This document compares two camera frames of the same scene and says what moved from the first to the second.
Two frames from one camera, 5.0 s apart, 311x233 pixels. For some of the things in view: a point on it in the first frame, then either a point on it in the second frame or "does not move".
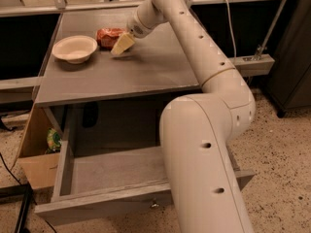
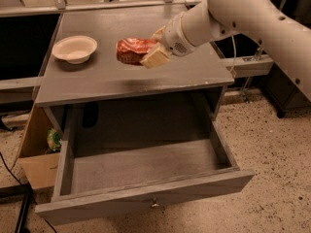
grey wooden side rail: x=253 y=64 does not move
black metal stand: x=26 y=190 does not move
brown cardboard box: x=39 y=168 does not move
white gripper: x=137 y=27 → x=172 y=37
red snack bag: x=106 y=37 → x=131 y=50
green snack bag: x=53 y=142 does not move
